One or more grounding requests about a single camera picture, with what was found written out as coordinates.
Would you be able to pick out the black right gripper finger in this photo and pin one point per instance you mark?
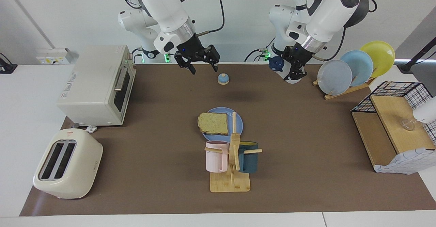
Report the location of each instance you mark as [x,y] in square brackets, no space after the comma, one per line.
[184,61]
[214,57]

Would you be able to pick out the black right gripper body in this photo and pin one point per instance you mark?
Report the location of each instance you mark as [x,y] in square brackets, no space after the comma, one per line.
[192,50]

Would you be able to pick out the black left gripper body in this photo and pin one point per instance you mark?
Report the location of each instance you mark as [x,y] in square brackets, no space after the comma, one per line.
[300,55]

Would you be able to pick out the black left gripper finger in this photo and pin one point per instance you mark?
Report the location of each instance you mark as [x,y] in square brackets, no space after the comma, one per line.
[298,73]
[288,57]

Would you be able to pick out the squeeze bottle with blue cap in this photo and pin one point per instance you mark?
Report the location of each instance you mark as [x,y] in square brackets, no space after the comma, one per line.
[275,63]

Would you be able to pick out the bread slice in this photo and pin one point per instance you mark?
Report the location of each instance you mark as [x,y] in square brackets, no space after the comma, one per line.
[213,123]

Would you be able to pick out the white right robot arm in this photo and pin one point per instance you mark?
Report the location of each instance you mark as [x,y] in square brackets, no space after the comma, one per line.
[163,5]

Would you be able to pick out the pale grey plate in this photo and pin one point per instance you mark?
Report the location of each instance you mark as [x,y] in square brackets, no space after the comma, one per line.
[333,77]

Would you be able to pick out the wooden plate rack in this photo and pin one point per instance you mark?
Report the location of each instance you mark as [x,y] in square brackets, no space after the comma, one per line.
[357,86]

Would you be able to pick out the light blue plate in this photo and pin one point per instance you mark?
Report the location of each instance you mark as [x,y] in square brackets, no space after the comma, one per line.
[361,67]

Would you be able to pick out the periwinkle blue plate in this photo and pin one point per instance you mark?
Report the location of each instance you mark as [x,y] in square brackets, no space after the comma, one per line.
[239,126]

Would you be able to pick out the yellow plate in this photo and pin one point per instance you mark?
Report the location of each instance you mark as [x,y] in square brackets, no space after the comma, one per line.
[379,57]

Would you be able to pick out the brown table mat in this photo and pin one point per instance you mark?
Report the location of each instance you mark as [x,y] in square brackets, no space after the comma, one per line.
[153,135]

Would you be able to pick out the white toaster oven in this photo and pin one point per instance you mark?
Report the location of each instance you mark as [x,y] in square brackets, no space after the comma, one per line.
[92,84]

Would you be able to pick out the dark teal mug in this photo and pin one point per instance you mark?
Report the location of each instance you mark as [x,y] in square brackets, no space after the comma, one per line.
[250,162]

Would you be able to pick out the pink mug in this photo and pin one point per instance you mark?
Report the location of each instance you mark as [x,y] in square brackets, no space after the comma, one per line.
[214,159]

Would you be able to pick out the wooden shelf unit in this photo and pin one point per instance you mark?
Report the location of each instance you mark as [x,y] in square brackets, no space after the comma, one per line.
[391,118]

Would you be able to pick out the clear glass cup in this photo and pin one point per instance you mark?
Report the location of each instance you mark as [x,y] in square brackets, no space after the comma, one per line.
[408,125]

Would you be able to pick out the wooden mug tree stand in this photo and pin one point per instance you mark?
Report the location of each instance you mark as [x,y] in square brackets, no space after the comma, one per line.
[230,182]

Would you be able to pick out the white cylinder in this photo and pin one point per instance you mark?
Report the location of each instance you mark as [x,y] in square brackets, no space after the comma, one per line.
[427,113]

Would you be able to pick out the cream two-slot toaster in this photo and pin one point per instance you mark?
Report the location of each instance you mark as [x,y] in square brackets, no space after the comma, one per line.
[85,165]

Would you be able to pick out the white wall power strip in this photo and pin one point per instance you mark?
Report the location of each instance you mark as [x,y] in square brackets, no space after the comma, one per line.
[51,58]

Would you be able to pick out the grey wall conduit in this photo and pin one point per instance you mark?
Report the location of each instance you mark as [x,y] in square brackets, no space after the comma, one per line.
[44,35]

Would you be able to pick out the black clamp mount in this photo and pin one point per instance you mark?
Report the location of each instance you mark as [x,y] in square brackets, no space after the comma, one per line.
[6,68]

